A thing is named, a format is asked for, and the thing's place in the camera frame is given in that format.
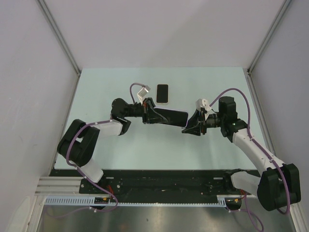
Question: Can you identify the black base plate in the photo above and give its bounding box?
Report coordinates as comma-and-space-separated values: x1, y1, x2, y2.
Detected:
49, 169, 264, 203

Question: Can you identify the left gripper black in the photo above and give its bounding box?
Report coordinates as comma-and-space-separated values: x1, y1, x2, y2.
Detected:
124, 98, 168, 124

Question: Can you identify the right aluminium frame post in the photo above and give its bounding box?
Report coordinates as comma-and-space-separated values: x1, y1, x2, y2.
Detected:
246, 0, 294, 75

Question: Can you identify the right side aluminium rail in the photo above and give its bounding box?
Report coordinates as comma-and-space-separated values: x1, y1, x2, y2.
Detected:
243, 68, 309, 232

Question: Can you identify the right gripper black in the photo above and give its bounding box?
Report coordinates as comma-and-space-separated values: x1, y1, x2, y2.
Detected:
181, 109, 225, 136

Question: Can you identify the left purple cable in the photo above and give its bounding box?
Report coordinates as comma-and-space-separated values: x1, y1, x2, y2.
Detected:
45, 83, 147, 219

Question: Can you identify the aluminium frame post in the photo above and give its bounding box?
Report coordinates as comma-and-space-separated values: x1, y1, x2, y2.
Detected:
36, 0, 82, 77
246, 0, 294, 75

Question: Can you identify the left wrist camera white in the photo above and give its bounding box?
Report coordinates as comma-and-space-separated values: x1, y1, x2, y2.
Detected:
137, 85, 150, 103

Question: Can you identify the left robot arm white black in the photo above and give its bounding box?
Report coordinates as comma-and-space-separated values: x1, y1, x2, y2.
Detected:
57, 98, 169, 193

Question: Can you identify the left aluminium frame post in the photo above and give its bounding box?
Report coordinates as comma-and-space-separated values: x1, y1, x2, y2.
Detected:
36, 0, 82, 77

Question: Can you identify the front aluminium rail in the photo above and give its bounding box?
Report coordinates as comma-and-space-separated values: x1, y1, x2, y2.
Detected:
35, 176, 85, 195

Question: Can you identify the grey slotted cable duct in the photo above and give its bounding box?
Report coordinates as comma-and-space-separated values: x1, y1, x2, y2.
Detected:
44, 194, 243, 207

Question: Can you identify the aluminium rail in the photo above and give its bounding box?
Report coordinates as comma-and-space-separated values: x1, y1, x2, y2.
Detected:
243, 68, 309, 232
35, 176, 85, 195

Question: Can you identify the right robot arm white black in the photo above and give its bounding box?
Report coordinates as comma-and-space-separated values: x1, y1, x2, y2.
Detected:
182, 97, 301, 211

